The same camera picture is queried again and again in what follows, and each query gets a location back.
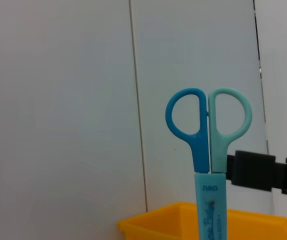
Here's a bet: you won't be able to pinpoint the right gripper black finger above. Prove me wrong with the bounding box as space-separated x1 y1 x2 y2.
227 149 287 201

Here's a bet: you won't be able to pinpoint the blue scissors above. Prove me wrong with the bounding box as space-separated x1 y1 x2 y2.
165 87 253 240

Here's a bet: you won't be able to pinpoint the yellow plastic bin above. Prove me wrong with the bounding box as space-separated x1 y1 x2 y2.
117 201 287 240

